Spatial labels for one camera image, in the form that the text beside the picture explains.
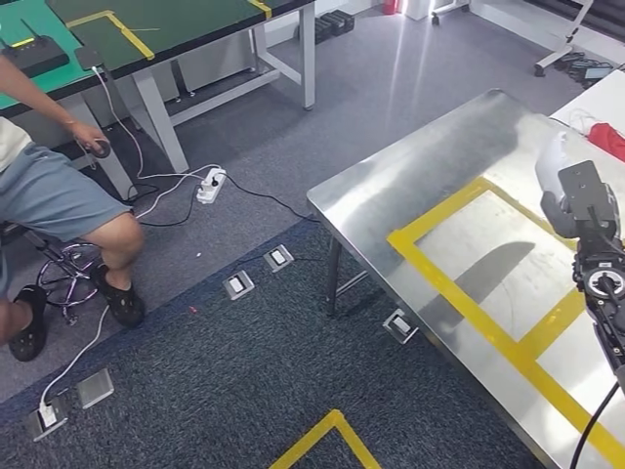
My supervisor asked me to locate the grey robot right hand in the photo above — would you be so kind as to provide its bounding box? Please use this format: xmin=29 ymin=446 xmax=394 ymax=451
xmin=541 ymin=192 xmax=580 ymax=239

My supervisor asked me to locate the white plastic car part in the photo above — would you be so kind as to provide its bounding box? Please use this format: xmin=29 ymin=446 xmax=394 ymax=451
xmin=535 ymin=131 xmax=571 ymax=203

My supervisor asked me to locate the stainless steel workbench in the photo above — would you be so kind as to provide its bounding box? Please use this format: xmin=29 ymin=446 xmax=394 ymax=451
xmin=306 ymin=88 xmax=625 ymax=469

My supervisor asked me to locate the red cloth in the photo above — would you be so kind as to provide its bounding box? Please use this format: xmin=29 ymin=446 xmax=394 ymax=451
xmin=587 ymin=121 xmax=625 ymax=164

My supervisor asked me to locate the white desk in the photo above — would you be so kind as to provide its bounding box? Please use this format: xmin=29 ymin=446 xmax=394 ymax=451
xmin=550 ymin=67 xmax=625 ymax=163

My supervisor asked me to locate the black floor equipment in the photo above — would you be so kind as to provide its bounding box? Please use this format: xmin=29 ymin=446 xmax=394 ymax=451
xmin=556 ymin=51 xmax=617 ymax=91

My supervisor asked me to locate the white wheeled stand base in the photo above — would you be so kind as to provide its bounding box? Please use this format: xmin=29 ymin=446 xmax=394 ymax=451
xmin=430 ymin=0 xmax=471 ymax=27
xmin=533 ymin=0 xmax=596 ymax=78

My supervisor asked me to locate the steel floor outlet plate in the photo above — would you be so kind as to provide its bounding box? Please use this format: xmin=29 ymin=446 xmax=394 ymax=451
xmin=262 ymin=242 xmax=296 ymax=276
xmin=221 ymin=269 xmax=256 ymax=302
xmin=75 ymin=366 xmax=116 ymax=411
xmin=26 ymin=394 xmax=70 ymax=444
xmin=381 ymin=308 xmax=420 ymax=347

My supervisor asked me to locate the white lit cabinet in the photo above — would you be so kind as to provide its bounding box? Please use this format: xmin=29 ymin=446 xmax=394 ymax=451
xmin=404 ymin=0 xmax=434 ymax=21

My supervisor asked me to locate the black boxes row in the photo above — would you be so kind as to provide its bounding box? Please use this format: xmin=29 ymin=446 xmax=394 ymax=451
xmin=314 ymin=9 xmax=357 ymax=46

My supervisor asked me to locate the yellow floor tape square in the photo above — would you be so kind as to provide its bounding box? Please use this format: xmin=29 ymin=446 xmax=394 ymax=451
xmin=268 ymin=407 xmax=382 ymax=469

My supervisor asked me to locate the white power strip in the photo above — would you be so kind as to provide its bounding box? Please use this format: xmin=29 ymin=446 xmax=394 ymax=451
xmin=195 ymin=166 xmax=228 ymax=206

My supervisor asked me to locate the dark green top table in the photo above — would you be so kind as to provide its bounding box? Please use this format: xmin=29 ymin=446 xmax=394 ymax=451
xmin=46 ymin=0 xmax=317 ymax=175

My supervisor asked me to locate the person's hand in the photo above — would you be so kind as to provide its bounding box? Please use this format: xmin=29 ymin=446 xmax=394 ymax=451
xmin=70 ymin=120 xmax=112 ymax=160

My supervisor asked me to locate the small black box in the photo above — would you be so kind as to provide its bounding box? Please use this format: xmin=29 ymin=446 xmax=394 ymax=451
xmin=74 ymin=45 xmax=105 ymax=71

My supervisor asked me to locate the person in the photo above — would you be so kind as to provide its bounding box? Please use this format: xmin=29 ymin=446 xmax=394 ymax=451
xmin=0 ymin=55 xmax=147 ymax=363

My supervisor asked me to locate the chrome stool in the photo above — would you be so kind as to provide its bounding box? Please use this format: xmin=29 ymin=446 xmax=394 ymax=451
xmin=0 ymin=220 xmax=106 ymax=326

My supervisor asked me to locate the black router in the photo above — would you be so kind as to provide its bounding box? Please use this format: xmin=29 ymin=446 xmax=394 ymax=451
xmin=0 ymin=19 xmax=71 ymax=79

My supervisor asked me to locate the black hanging cable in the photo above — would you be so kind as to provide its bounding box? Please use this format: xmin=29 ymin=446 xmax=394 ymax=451
xmin=568 ymin=380 xmax=622 ymax=469

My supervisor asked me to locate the black power adapter cable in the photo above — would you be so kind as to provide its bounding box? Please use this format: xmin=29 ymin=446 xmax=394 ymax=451
xmin=224 ymin=172 xmax=321 ymax=226

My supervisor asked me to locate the black floor cable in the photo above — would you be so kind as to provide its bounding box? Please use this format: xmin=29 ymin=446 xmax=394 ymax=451
xmin=127 ymin=182 xmax=203 ymax=230

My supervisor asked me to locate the white charger cable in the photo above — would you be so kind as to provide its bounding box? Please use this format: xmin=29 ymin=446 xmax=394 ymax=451
xmin=90 ymin=64 xmax=222 ymax=185

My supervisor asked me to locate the white plug cable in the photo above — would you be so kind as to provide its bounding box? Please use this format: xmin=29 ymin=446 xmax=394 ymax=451
xmin=38 ymin=164 xmax=218 ymax=429

